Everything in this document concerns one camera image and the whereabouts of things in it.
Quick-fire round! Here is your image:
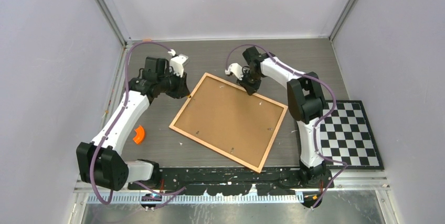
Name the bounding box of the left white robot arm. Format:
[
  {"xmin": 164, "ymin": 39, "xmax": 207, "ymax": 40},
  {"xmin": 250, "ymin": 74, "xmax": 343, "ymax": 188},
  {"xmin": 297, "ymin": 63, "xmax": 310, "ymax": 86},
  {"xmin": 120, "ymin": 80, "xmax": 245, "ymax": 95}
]
[{"xmin": 76, "ymin": 54, "xmax": 190, "ymax": 191}]

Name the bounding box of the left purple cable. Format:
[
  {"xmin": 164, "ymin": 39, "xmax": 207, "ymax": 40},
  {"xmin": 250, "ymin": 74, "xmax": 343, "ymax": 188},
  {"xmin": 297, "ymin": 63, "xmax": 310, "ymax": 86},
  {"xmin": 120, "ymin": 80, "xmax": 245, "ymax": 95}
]
[{"xmin": 89, "ymin": 41, "xmax": 187, "ymax": 210}]

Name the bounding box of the orange curved plastic piece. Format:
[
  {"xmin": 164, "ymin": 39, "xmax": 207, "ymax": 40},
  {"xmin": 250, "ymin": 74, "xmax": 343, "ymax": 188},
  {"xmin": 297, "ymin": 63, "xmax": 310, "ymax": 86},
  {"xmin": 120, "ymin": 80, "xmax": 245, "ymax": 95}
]
[{"xmin": 133, "ymin": 125, "xmax": 145, "ymax": 145}]

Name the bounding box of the wooden picture frame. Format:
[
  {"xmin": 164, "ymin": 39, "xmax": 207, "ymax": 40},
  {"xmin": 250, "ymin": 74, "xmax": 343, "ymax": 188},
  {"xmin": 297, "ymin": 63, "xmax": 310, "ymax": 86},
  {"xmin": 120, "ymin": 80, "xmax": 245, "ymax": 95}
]
[{"xmin": 169, "ymin": 73, "xmax": 288, "ymax": 173}]

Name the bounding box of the purple cable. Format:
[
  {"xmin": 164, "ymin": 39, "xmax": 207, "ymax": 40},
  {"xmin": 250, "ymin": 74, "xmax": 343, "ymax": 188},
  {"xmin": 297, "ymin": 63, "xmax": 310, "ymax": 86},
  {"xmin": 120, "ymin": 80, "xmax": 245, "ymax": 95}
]
[
  {"xmin": 89, "ymin": 41, "xmax": 187, "ymax": 210},
  {"xmin": 225, "ymin": 44, "xmax": 349, "ymax": 210}
]

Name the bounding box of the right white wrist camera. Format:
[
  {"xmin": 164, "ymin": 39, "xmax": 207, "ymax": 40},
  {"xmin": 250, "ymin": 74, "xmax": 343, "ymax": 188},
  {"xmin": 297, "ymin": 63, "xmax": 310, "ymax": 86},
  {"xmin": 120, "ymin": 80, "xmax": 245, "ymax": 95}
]
[{"xmin": 225, "ymin": 63, "xmax": 243, "ymax": 80}]

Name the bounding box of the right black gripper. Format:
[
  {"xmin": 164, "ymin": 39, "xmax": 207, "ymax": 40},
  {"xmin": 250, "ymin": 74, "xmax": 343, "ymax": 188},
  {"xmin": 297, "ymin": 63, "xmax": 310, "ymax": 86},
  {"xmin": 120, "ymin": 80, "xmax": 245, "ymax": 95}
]
[{"xmin": 236, "ymin": 70, "xmax": 261, "ymax": 94}]

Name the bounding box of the black white checkerboard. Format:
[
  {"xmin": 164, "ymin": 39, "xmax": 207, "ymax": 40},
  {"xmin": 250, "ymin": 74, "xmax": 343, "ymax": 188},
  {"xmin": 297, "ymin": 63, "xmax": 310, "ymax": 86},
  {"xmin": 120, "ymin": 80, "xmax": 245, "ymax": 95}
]
[{"xmin": 317, "ymin": 100, "xmax": 384, "ymax": 170}]

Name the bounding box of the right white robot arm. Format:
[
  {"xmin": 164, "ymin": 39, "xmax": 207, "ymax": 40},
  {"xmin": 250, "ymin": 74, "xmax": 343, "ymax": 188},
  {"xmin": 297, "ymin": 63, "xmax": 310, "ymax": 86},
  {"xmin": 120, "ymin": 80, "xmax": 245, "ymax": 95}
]
[{"xmin": 225, "ymin": 46, "xmax": 327, "ymax": 188}]

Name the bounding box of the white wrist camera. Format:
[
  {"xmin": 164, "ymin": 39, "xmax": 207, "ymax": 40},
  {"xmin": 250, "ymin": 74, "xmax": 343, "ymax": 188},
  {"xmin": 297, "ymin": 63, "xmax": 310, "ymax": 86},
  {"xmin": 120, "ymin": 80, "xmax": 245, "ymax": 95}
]
[
  {"xmin": 167, "ymin": 49, "xmax": 189, "ymax": 78},
  {"xmin": 225, "ymin": 63, "xmax": 243, "ymax": 80}
]

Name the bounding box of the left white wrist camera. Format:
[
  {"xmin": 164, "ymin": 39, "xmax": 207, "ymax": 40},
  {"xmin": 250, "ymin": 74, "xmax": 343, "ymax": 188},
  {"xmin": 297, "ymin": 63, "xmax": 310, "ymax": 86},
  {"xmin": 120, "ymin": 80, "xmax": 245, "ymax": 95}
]
[{"xmin": 167, "ymin": 49, "xmax": 189, "ymax": 78}]

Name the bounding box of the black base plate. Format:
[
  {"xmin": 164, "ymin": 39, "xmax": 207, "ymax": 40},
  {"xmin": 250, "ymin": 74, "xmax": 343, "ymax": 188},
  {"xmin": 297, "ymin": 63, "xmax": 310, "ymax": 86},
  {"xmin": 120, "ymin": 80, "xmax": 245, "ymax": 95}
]
[{"xmin": 143, "ymin": 167, "xmax": 332, "ymax": 196}]

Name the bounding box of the aluminium rail front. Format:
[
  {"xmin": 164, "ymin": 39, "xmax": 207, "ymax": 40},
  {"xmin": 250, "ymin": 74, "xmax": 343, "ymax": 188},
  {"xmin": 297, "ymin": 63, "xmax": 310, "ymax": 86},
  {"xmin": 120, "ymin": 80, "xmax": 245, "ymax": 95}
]
[{"xmin": 73, "ymin": 170, "xmax": 391, "ymax": 205}]

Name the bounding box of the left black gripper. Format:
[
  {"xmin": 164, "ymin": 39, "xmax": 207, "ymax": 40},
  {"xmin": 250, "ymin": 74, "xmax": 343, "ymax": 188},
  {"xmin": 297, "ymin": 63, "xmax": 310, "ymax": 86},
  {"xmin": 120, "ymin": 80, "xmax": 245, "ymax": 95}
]
[{"xmin": 157, "ymin": 68, "xmax": 189, "ymax": 99}]

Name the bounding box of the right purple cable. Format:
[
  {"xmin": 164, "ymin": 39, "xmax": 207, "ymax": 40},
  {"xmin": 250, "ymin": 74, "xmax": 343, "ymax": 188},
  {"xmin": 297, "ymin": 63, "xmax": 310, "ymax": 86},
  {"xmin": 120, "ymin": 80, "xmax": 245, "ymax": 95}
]
[{"xmin": 225, "ymin": 44, "xmax": 349, "ymax": 210}]

